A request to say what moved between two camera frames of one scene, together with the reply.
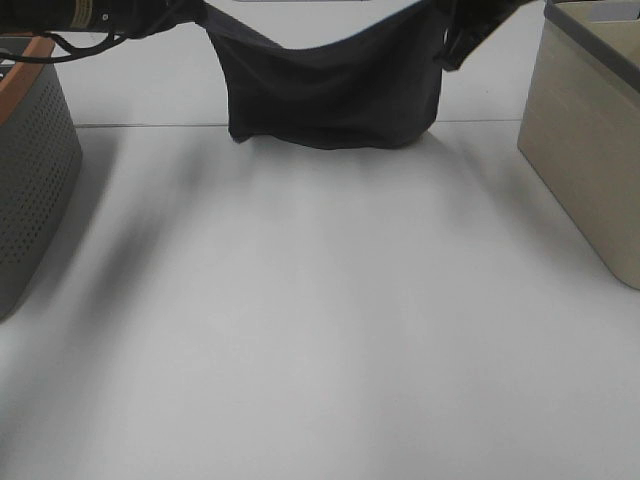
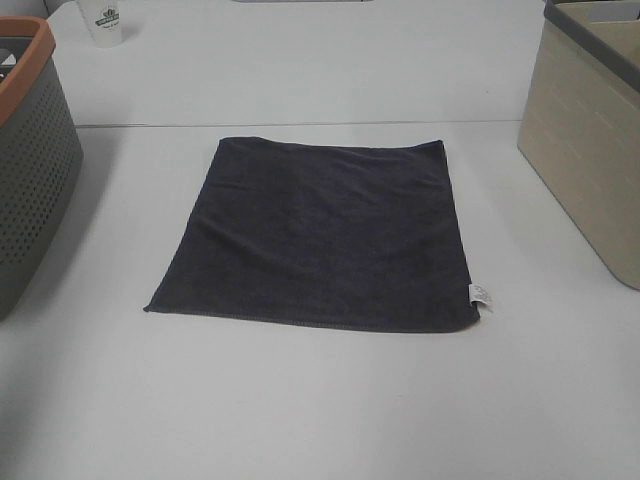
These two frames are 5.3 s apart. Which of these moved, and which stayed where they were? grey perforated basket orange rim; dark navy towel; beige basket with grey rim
Moved: dark navy towel
Stayed: grey perforated basket orange rim; beige basket with grey rim
